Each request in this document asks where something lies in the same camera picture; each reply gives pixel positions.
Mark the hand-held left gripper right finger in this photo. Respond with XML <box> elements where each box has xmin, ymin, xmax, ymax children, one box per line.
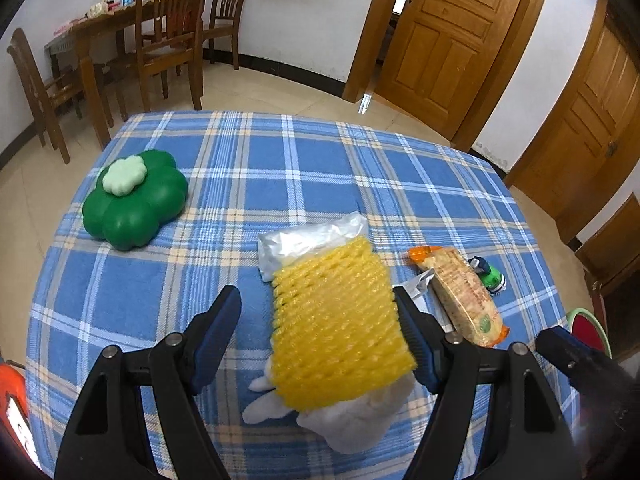
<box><xmin>392</xmin><ymin>286</ymin><xmax>583</xmax><ymax>480</ymax></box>

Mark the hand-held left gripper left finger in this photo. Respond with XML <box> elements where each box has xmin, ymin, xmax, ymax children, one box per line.
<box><xmin>54</xmin><ymin>285</ymin><xmax>243</xmax><ymax>480</ymax></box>

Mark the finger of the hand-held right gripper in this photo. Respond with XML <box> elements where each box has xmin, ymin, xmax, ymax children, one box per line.
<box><xmin>536</xmin><ymin>326</ymin><xmax>626</xmax><ymax>396</ymax></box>

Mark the tan biscuit packet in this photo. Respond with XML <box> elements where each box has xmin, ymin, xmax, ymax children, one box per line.
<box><xmin>407</xmin><ymin>245</ymin><xmax>510</xmax><ymax>349</ymax></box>

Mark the wide yellow foam net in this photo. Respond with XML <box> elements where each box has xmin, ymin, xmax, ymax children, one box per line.
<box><xmin>270</xmin><ymin>236</ymin><xmax>417</xmax><ymax>408</ymax></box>

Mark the small green bottle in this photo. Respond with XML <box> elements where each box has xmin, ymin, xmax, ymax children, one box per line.
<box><xmin>468</xmin><ymin>256</ymin><xmax>507</xmax><ymax>295</ymax></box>

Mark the white foam net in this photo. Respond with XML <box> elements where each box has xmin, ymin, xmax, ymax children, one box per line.
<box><xmin>242</xmin><ymin>360</ymin><xmax>418</xmax><ymax>456</ymax></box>

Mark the red stool with green rim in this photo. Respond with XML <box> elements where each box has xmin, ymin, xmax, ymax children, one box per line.
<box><xmin>569</xmin><ymin>308</ymin><xmax>613</xmax><ymax>361</ymax></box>

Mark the narrow wooden door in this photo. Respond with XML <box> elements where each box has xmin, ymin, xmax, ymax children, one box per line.
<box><xmin>575</xmin><ymin>192</ymin><xmax>640</xmax><ymax>291</ymax></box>

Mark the green flower-shaped container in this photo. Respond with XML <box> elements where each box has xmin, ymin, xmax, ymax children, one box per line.
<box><xmin>82</xmin><ymin>149</ymin><xmax>189</xmax><ymax>250</ymax></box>

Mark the blue plaid tablecloth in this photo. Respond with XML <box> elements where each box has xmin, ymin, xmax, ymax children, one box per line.
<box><xmin>25</xmin><ymin>110</ymin><xmax>583</xmax><ymax>480</ymax></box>

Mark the orange plastic stool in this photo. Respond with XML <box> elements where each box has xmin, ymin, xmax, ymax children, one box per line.
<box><xmin>0</xmin><ymin>362</ymin><xmax>38</xmax><ymax>466</ymax></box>

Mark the white smartphone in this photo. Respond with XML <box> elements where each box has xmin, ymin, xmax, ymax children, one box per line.
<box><xmin>5</xmin><ymin>395</ymin><xmax>38</xmax><ymax>466</ymax></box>

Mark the closed wooden door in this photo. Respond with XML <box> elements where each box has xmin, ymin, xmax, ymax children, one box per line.
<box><xmin>505</xmin><ymin>0</ymin><xmax>640</xmax><ymax>246</ymax></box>

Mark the wooden chair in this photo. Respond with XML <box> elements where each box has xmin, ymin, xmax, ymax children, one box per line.
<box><xmin>202</xmin><ymin>0</ymin><xmax>257</xmax><ymax>71</ymax></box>
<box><xmin>6</xmin><ymin>27</ymin><xmax>83</xmax><ymax>165</ymax></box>
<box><xmin>107</xmin><ymin>0</ymin><xmax>221</xmax><ymax>111</ymax></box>

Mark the open wooden door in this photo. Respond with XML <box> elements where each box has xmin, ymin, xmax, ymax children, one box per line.
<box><xmin>372</xmin><ymin>0</ymin><xmax>541</xmax><ymax>133</ymax></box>

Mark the wooden dining table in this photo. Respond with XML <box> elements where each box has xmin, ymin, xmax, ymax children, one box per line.
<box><xmin>44</xmin><ymin>0</ymin><xmax>213</xmax><ymax>148</ymax></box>

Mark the wooden door frame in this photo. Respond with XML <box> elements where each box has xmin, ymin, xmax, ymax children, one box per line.
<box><xmin>341</xmin><ymin>0</ymin><xmax>556</xmax><ymax>153</ymax></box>

